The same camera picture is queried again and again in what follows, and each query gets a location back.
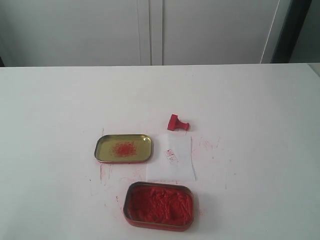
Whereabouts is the red ink tin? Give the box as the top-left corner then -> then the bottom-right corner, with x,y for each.
123,181 -> 195,232

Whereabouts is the white paper sheet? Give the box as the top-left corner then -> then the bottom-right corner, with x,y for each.
146,134 -> 196,182

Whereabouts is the white cabinet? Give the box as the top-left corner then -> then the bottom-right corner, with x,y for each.
0,0 -> 291,67

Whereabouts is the red stamp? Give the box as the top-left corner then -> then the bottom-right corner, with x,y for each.
167,114 -> 190,131

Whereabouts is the gold tin lid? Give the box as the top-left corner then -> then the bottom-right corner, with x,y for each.
94,134 -> 153,164

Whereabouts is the dark door frame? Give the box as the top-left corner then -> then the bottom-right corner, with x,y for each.
271,0 -> 312,64

